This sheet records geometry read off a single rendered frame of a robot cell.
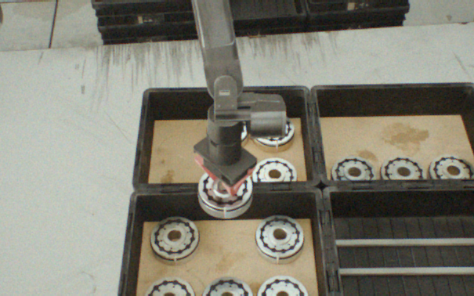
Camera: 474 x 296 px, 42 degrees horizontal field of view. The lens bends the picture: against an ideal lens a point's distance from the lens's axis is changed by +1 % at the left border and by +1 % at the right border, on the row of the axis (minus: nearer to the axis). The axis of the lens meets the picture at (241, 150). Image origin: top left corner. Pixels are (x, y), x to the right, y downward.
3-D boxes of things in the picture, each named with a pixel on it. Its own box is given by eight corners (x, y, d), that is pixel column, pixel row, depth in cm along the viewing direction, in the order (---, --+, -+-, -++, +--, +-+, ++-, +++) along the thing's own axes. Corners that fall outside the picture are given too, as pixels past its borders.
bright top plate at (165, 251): (150, 261, 124) (150, 260, 124) (150, 219, 131) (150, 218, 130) (200, 257, 125) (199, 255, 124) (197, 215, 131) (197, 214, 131)
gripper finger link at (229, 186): (229, 168, 116) (229, 137, 109) (255, 190, 113) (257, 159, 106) (202, 189, 113) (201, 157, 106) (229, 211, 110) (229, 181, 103)
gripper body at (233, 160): (218, 134, 111) (218, 106, 105) (258, 165, 107) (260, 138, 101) (192, 153, 108) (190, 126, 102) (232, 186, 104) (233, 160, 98)
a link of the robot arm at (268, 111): (212, 61, 100) (213, 75, 92) (280, 59, 101) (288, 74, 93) (214, 128, 105) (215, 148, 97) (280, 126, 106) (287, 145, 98)
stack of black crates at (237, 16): (208, 85, 257) (203, 21, 230) (204, 38, 276) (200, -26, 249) (301, 79, 259) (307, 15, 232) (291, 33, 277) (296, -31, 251)
